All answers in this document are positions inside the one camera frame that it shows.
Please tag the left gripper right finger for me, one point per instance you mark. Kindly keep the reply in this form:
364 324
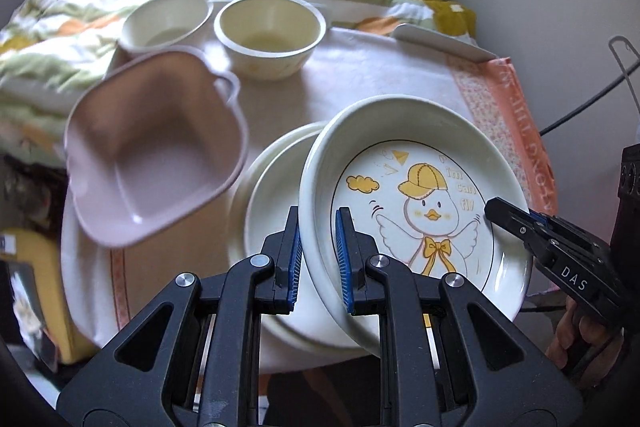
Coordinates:
449 357

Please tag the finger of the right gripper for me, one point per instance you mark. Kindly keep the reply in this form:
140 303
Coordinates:
528 225

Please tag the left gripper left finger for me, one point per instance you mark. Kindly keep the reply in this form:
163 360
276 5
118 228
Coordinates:
189 358

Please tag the duck cartoon plate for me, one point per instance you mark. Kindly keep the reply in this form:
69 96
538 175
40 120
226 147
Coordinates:
416 177

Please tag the pink square handled bowl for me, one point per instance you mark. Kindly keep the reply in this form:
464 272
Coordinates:
154 141

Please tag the cream yellow bowl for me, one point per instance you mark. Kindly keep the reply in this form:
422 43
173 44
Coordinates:
269 40

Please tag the white bowl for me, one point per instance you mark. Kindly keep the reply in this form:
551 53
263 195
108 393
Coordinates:
159 24

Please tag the person's right hand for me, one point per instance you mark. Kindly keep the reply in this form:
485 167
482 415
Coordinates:
576 330

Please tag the white pink tablecloth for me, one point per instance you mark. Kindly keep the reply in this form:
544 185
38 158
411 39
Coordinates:
105 288

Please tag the yellow box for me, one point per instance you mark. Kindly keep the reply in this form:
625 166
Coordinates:
38 299

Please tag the plain white plate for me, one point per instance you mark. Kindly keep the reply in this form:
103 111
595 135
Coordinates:
280 246

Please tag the white tray table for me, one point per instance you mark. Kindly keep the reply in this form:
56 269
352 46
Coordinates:
442 43

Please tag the black camera box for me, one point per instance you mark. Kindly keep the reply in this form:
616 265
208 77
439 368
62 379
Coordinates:
626 229

